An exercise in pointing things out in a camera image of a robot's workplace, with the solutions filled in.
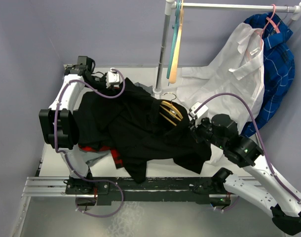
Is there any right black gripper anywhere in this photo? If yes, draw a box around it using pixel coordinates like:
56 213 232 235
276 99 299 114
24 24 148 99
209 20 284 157
187 114 227 149

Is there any yellow plastic hanger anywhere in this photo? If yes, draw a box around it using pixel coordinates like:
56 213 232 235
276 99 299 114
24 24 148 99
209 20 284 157
159 92 183 126

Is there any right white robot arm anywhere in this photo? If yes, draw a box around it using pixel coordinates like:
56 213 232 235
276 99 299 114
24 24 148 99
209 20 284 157
189 112 301 236

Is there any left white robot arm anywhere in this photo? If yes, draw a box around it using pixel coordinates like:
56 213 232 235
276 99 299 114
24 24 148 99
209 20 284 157
38 56 106 194

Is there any white shirt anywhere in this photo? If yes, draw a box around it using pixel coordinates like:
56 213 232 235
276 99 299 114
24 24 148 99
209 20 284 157
176 22 265 165

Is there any beige wooden hanger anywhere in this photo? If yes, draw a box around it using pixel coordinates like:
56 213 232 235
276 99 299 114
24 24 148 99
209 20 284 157
169 0 184 84

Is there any red black plaid shirt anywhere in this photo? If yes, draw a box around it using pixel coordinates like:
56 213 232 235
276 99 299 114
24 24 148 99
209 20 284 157
78 145 124 169

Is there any grey shirt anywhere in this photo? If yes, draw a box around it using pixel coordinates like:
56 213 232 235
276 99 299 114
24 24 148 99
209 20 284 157
80 82 153 167

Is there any teal plastic hanger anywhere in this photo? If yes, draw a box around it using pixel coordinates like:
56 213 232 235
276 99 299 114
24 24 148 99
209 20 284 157
166 0 181 85

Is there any blue plaid shirt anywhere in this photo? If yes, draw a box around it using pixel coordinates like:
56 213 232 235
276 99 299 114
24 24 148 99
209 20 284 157
244 12 295 129

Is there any pink hanger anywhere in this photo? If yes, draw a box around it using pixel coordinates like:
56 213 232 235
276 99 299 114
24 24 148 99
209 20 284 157
245 4 281 61

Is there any metal clothes rack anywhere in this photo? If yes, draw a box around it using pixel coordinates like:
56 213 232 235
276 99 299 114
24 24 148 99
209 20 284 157
153 0 301 99

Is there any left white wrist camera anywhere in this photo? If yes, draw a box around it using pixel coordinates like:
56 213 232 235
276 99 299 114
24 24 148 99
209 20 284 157
106 68 120 88

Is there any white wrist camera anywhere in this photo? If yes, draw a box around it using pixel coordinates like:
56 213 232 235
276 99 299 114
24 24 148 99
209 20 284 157
106 68 120 88
188 101 208 127

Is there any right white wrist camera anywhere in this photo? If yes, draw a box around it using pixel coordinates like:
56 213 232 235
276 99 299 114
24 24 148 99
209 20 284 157
188 101 208 127

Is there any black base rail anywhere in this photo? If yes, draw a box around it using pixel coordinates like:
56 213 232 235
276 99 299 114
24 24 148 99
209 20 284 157
64 177 236 208

